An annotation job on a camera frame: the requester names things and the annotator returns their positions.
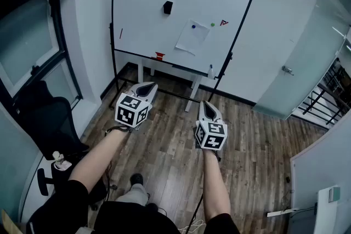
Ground person's right forearm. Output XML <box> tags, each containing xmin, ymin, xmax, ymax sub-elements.
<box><xmin>202</xmin><ymin>148</ymin><xmax>231</xmax><ymax>222</ymax></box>

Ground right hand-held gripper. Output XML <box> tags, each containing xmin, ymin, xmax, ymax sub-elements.
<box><xmin>194</xmin><ymin>100</ymin><xmax>229</xmax><ymax>151</ymax></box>

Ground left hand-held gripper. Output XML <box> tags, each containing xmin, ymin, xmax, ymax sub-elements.
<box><xmin>114</xmin><ymin>81</ymin><xmax>159</xmax><ymax>130</ymax></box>

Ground white whiteboard with black frame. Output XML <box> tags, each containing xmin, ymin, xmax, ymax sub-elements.
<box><xmin>109</xmin><ymin>0</ymin><xmax>254</xmax><ymax>111</ymax></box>

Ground black framed window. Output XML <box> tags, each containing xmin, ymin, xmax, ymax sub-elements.
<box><xmin>0</xmin><ymin>0</ymin><xmax>83</xmax><ymax>108</ymax></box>

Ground white power strip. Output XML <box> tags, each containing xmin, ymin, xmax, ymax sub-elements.
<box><xmin>267</xmin><ymin>208</ymin><xmax>300</xmax><ymax>218</ymax></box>

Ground small white figurine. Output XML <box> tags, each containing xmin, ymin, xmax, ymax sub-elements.
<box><xmin>52</xmin><ymin>150</ymin><xmax>72</xmax><ymax>172</ymax></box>

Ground frosted glass door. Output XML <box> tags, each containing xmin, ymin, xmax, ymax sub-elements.
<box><xmin>252</xmin><ymin>0</ymin><xmax>351</xmax><ymax>121</ymax></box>

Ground person's black shoe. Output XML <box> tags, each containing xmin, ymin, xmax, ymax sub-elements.
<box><xmin>129</xmin><ymin>173</ymin><xmax>144</xmax><ymax>187</ymax></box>

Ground black chair armrest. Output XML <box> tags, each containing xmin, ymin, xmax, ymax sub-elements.
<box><xmin>37</xmin><ymin>168</ymin><xmax>56</xmax><ymax>197</ymax></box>

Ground person's grey trouser leg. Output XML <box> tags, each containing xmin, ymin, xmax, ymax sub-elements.
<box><xmin>115</xmin><ymin>182</ymin><xmax>150</xmax><ymax>207</ymax></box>

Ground person's left forearm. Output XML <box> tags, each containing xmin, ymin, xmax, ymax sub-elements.
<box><xmin>68</xmin><ymin>126</ymin><xmax>133</xmax><ymax>198</ymax></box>

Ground white paper sheet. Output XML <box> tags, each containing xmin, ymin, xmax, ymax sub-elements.
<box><xmin>174</xmin><ymin>19</ymin><xmax>211</xmax><ymax>56</ymax></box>

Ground black mesh office chair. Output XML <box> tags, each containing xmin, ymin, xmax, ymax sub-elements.
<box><xmin>13</xmin><ymin>79</ymin><xmax>90</xmax><ymax>157</ymax></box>

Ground person's black shirt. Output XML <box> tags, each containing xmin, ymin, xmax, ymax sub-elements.
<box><xmin>26</xmin><ymin>179</ymin><xmax>240</xmax><ymax>234</ymax></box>

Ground white box device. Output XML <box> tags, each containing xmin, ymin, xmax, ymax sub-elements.
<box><xmin>316</xmin><ymin>185</ymin><xmax>341</xmax><ymax>234</ymax></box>

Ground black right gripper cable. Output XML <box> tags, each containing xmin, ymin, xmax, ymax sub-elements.
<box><xmin>178</xmin><ymin>194</ymin><xmax>205</xmax><ymax>234</ymax></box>

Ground white partition panel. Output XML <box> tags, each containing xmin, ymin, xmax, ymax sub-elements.
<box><xmin>290</xmin><ymin>117</ymin><xmax>351</xmax><ymax>234</ymax></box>

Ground white table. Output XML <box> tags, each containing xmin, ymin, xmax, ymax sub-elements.
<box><xmin>137</xmin><ymin>56</ymin><xmax>210</xmax><ymax>113</ymax></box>

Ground black metal railing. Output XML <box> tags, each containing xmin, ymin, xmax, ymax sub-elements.
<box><xmin>297</xmin><ymin>57</ymin><xmax>351</xmax><ymax>126</ymax></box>

